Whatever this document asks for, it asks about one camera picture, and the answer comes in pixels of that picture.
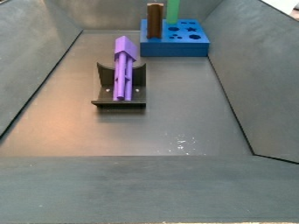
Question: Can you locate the purple three prong object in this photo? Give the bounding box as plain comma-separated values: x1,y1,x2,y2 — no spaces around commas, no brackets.
114,36,138,101

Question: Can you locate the black cradle fixture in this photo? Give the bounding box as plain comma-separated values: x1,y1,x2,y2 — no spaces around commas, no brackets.
91,64,146,109

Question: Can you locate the blue shape sorter board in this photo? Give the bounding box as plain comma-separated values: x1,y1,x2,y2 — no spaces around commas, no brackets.
140,19,211,57

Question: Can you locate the brown grooved block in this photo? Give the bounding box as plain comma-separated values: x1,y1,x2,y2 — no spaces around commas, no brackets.
147,3,164,39

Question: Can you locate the green cylinder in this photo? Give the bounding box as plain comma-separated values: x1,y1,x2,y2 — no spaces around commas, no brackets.
166,0,180,24

